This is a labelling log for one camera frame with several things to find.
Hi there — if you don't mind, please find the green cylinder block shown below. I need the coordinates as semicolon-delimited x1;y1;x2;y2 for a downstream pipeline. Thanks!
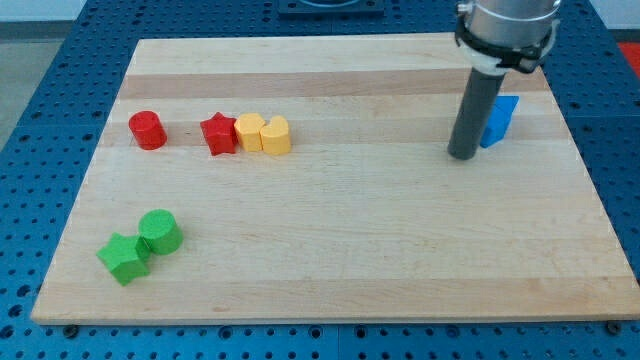
138;209;183;255

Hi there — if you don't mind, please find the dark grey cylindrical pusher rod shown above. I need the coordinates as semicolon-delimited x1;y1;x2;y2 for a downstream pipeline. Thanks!
447;68;504;160

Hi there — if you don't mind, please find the green star block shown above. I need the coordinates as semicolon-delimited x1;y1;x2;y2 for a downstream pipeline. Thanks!
96;233;151;286

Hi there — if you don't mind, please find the red cylinder block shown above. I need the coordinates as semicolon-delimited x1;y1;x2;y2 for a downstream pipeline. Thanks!
128;110;168;150

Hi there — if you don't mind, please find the blue triangular block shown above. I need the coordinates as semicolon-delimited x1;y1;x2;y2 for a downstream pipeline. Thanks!
480;95;520;148

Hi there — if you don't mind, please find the yellow heart block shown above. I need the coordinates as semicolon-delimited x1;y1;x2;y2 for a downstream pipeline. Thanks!
260;115;291;155

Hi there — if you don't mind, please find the wooden board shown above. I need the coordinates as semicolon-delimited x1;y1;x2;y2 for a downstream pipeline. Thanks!
31;33;639;325

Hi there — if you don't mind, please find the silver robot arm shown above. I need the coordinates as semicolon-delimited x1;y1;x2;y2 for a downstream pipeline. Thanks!
447;0;561;160

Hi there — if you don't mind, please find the red star block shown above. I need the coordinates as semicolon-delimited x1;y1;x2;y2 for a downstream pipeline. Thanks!
200;112;238;156

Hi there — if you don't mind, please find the black cable clamp ring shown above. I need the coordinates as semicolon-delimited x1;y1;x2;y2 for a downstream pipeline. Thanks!
453;18;560;75

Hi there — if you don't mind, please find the yellow hexagon block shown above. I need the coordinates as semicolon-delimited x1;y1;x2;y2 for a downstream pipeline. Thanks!
234;113;266;152

